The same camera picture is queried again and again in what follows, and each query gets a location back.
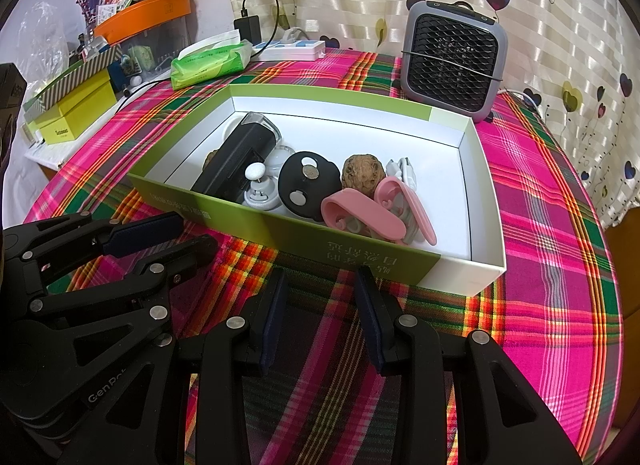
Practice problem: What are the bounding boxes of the grey portable heater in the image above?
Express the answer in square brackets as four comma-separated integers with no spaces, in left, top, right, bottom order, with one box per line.
[400,0,510,124]

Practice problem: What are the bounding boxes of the small clear plastic jar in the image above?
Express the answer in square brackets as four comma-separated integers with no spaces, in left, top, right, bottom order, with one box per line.
[265,144,297,181]

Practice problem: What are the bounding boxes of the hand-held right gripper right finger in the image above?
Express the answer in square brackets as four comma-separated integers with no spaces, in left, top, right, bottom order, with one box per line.
[354,266,583,465]

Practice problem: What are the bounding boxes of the black charger cable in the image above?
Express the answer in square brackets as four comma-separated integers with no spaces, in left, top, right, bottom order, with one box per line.
[240,0,282,53]

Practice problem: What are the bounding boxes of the white suction knob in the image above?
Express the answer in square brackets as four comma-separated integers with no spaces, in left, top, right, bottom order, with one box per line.
[243,162,282,211]

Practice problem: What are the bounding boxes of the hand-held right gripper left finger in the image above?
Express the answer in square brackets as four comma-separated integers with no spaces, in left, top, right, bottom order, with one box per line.
[60,267,291,465]

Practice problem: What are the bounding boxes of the white heater cable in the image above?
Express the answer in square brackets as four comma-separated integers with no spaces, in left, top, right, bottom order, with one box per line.
[497,86,545,113]

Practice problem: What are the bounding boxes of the green white cardboard box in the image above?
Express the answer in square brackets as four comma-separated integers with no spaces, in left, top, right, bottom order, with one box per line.
[126,84,508,296]

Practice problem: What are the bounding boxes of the green striped box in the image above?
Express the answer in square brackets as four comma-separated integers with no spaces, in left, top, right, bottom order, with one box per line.
[22,42,123,113]

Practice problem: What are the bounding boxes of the black rectangular device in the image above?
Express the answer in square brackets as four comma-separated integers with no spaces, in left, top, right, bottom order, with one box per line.
[190,112,282,205]

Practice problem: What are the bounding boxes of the white clip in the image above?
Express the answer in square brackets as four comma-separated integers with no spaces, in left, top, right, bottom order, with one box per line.
[350,156,421,246]

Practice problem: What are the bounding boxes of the pink green plaid tablecloth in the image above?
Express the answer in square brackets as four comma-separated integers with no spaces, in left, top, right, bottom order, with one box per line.
[22,48,626,465]

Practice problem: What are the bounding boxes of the colourful paper cards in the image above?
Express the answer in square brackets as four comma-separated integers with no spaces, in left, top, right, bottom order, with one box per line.
[95,0,136,26]

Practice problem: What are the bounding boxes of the green tissue pack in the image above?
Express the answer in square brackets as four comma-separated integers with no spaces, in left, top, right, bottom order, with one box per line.
[170,30,254,91]

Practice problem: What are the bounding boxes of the orange lidded clear bin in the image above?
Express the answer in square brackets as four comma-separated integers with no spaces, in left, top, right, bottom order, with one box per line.
[92,0,201,91]

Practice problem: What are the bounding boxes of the white blue power strip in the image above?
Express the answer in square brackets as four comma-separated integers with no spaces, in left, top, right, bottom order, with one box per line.
[250,28,327,62]

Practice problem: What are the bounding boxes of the black charger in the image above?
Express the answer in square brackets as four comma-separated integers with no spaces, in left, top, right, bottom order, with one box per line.
[234,15,262,43]

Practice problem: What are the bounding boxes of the clear plastic bag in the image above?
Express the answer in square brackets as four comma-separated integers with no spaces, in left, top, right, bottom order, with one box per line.
[17,0,73,83]

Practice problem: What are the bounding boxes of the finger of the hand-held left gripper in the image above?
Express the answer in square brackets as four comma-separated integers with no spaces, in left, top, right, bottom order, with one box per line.
[0,211,185,291]
[22,234,219,346]

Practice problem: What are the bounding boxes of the yellow cardboard box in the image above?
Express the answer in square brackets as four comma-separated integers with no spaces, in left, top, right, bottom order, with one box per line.
[37,68,117,146]

